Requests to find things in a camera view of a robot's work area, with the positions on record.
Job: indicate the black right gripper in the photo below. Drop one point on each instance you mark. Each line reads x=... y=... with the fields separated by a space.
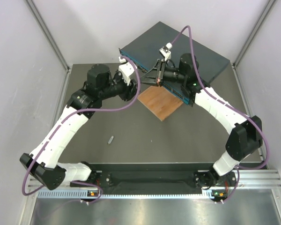
x=156 y=76

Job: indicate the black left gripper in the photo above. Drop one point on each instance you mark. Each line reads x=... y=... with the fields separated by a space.
x=129 y=91

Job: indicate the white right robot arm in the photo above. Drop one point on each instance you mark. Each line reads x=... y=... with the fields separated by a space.
x=244 y=132

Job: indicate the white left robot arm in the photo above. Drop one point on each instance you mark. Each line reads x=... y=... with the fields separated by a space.
x=43 y=162

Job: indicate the wooden board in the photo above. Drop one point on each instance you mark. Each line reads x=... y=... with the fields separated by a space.
x=160 y=101

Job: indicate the dark blue network switch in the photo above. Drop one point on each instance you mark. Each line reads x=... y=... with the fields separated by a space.
x=144 y=51

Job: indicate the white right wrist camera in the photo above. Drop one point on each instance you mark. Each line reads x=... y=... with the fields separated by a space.
x=165 y=51

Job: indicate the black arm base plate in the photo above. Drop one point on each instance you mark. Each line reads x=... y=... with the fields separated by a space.
x=158 y=178

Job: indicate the grey slotted cable duct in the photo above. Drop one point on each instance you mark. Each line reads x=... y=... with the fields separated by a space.
x=92 y=194

